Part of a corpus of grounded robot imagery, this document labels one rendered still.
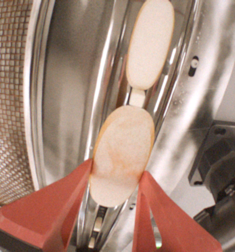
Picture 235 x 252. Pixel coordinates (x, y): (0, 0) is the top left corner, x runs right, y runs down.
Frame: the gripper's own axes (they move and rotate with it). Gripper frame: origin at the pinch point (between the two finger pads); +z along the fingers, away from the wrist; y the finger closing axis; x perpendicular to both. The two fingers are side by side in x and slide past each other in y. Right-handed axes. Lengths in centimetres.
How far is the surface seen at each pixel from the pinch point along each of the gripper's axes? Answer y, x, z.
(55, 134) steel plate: 9.3, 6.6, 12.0
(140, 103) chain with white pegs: -1.0, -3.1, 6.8
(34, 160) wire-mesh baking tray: 8.7, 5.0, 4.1
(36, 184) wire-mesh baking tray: 9.6, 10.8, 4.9
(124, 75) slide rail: 1.1, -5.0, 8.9
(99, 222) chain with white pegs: -0.8, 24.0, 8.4
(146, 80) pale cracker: -1.1, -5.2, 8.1
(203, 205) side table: -22.4, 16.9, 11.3
